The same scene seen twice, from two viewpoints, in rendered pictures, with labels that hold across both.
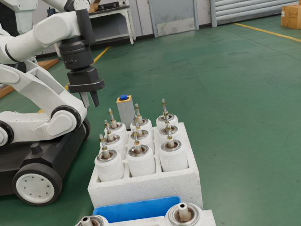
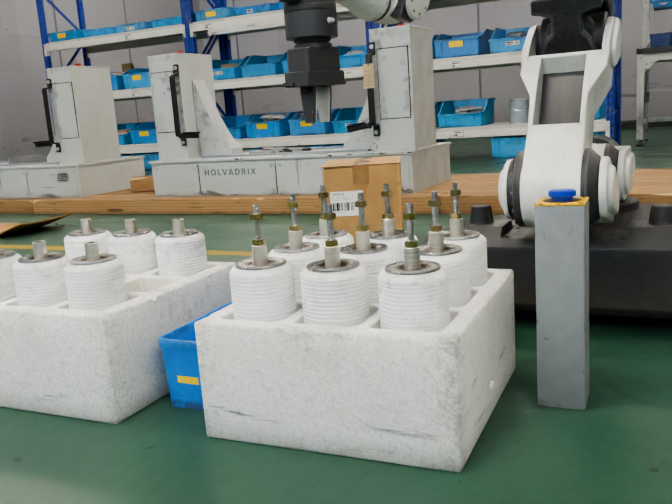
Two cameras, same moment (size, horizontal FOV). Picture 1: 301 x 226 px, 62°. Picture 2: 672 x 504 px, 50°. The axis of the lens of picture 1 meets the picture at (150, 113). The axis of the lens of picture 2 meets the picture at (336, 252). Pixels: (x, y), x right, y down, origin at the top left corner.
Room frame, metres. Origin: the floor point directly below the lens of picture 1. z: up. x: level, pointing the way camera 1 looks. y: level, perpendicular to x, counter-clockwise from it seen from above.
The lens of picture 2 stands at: (1.25, -0.99, 0.47)
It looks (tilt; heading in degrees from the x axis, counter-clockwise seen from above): 11 degrees down; 111
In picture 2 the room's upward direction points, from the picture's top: 4 degrees counter-clockwise
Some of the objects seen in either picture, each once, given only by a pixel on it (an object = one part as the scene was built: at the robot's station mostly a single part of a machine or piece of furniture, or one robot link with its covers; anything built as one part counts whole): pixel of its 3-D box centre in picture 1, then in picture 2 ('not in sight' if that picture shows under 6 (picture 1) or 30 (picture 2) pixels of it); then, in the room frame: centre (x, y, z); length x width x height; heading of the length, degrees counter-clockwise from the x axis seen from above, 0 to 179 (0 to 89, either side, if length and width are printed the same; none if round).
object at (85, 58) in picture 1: (82, 71); (314, 49); (0.78, 0.18, 0.57); 0.13 x 0.10 x 0.12; 69
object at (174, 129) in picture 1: (168, 130); (333, 266); (0.88, -0.06, 0.25); 0.08 x 0.08 x 0.01
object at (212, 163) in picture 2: not in sight; (293, 115); (-0.24, 2.43, 0.45); 1.45 x 0.57 x 0.74; 174
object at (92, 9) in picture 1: (92, 6); not in sight; (5.65, 0.76, 0.87); 0.40 x 0.30 x 0.23; 70
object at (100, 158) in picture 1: (106, 156); (326, 234); (0.78, 0.18, 0.25); 0.08 x 0.08 x 0.01
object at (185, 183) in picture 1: (147, 167); (369, 347); (0.89, 0.06, 0.09); 0.39 x 0.39 x 0.18; 86
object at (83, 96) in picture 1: (83, 98); (326, 103); (0.79, 0.21, 0.48); 0.03 x 0.02 x 0.06; 159
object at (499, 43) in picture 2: not in sight; (519, 39); (0.61, 4.98, 0.90); 0.50 x 0.38 x 0.21; 83
